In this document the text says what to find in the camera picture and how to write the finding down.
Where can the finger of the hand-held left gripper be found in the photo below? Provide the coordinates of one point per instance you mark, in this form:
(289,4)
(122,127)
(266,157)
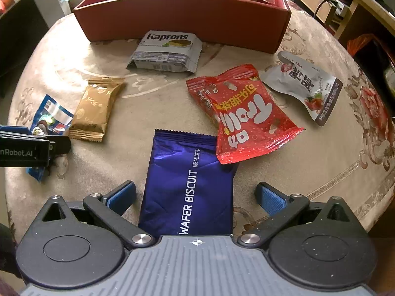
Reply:
(61,145)

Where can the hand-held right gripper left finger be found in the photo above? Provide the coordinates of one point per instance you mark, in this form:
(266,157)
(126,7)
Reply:
(122,195)

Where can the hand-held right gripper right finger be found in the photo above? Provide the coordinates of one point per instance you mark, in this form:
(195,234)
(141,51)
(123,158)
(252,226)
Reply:
(271,199)

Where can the small blue snack packet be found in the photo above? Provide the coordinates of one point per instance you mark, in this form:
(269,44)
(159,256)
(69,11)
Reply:
(51,111)

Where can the golden brown snack packet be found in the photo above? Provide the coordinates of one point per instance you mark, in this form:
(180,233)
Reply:
(92,111)

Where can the dark blue wafer biscuit packet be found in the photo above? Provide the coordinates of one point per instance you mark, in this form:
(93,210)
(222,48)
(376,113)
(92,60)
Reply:
(185,185)

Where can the red puffy snack packet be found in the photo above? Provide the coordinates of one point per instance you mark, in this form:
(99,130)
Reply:
(247,114)

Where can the white packet with red fruit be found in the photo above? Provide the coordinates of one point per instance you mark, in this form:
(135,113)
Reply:
(302,83)

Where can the white wafer packet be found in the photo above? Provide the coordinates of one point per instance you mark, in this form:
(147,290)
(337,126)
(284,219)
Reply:
(166,52)

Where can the red cardboard box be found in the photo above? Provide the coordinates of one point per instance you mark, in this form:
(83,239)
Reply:
(154,18)

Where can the beige floral tablecloth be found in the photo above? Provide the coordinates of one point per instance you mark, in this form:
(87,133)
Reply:
(139,104)

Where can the long dark side table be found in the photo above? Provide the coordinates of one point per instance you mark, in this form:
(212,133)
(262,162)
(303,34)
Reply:
(21,27)

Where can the wooden television cabinet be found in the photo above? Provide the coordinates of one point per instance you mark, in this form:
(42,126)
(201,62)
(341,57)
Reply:
(348,3)

